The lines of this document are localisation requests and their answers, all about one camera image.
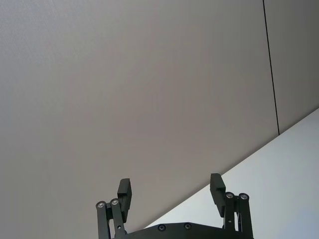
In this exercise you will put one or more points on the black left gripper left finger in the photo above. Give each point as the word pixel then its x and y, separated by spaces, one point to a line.
pixel 124 199

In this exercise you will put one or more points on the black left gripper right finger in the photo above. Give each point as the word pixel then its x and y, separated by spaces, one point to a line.
pixel 219 196

